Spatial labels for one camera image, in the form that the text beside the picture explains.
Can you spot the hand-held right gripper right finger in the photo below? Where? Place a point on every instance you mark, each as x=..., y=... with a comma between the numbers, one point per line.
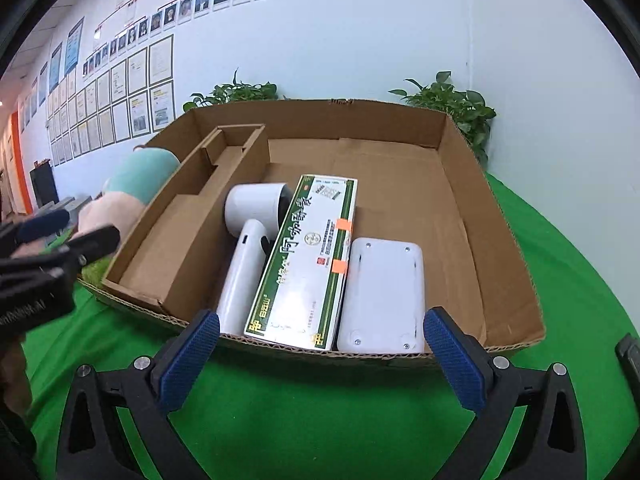
x=455, y=360

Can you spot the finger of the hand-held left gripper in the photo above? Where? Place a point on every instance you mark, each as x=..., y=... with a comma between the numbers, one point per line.
x=42, y=225
x=95, y=242

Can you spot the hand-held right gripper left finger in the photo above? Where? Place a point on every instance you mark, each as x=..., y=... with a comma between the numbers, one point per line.
x=187, y=360

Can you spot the teal and pink plush toy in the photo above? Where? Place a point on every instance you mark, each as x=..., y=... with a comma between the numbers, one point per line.
x=135, y=175

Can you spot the white plastic device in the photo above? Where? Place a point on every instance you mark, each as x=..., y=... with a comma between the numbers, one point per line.
x=382, y=295

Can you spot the white hair dryer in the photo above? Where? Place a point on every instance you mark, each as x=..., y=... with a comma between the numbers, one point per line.
x=245, y=260

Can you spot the green and white medicine box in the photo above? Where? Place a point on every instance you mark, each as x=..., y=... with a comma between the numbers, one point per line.
x=305, y=260

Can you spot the brown cardboard box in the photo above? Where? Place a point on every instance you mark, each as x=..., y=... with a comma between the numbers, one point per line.
x=400, y=200

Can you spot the black cabinet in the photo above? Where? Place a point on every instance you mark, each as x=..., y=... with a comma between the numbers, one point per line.
x=43, y=185

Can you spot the green table cloth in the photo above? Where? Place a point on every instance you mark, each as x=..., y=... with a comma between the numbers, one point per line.
x=310, y=420

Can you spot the dark flat object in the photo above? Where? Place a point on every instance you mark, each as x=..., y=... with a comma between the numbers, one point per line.
x=629, y=362

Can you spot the bushy potted green plant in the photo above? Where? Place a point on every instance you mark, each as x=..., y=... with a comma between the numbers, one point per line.
x=240, y=91

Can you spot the green plant in brown pot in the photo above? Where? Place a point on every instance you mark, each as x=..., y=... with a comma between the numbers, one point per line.
x=460, y=105

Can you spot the orange wall panel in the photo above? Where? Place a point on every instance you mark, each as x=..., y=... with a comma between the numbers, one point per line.
x=15, y=160

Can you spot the group of framed wall certificates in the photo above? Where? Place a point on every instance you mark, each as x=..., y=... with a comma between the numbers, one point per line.
x=115, y=105

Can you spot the blue wall poster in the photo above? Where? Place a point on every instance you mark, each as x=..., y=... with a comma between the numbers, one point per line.
x=55, y=66
x=74, y=46

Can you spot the row of wall photos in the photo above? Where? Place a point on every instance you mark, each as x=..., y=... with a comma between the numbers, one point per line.
x=200, y=2

